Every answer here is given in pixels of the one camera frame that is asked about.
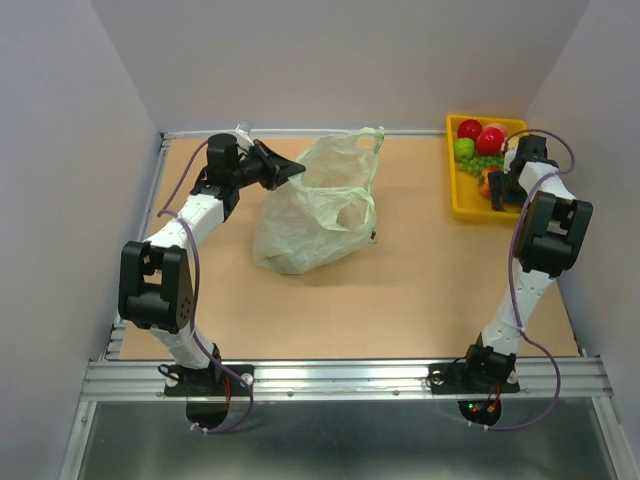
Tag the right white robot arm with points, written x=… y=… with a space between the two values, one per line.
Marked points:
x=546 y=242

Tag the red apple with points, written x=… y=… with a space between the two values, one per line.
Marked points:
x=489 y=142
x=469 y=129

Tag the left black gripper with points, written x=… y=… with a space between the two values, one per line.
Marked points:
x=278 y=174

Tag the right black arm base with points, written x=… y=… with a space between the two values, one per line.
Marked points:
x=479 y=378

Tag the green grape bunch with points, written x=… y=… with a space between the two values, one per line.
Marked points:
x=476 y=165

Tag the red apple back left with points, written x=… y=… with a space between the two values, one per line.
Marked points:
x=469 y=129

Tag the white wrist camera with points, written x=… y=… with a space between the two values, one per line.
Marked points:
x=244 y=130
x=509 y=159

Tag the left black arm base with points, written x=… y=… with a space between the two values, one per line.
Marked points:
x=218 y=400

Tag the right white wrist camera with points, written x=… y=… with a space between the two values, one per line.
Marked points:
x=509 y=159

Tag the yellow plastic tray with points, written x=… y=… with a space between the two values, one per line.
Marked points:
x=467 y=203

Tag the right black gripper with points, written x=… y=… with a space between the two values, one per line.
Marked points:
x=497 y=182

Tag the red apple centre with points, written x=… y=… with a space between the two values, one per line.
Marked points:
x=489 y=142

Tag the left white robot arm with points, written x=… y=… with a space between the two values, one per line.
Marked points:
x=159 y=276

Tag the light green custard apple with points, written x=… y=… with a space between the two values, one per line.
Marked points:
x=464 y=149

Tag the light green plastic bag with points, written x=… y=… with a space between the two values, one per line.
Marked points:
x=325 y=213

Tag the peach fruit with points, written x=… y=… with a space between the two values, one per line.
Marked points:
x=500 y=126

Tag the aluminium frame rail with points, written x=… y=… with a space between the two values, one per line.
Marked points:
x=340 y=359

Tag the orange persimmon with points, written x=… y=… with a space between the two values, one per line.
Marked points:
x=485 y=187

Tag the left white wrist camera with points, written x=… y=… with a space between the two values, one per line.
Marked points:
x=244 y=130

